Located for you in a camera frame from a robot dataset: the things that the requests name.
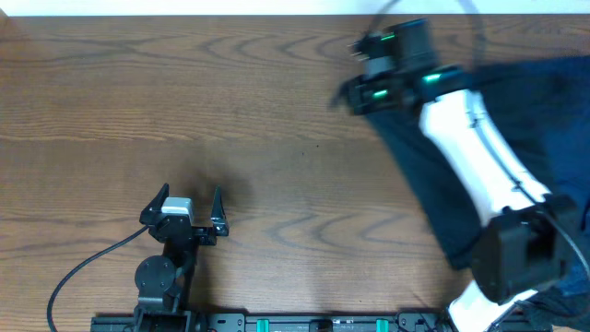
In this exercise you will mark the blue garment in pile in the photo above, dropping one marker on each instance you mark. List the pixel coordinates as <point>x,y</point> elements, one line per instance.
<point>542,110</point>

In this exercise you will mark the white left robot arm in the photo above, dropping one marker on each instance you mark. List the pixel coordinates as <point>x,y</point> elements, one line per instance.
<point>164,281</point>

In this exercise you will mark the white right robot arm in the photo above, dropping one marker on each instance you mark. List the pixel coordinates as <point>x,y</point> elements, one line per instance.
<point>498,157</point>

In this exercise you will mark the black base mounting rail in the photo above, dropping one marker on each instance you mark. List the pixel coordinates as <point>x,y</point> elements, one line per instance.
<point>234,322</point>

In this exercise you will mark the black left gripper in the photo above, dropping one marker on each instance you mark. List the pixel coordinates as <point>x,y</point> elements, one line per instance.
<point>219,226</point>

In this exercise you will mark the dark teal t-shirt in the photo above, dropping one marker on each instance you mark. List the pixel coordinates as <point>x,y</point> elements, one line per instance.
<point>445,201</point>

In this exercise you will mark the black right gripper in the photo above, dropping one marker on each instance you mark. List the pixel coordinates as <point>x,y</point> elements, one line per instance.
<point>354,87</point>

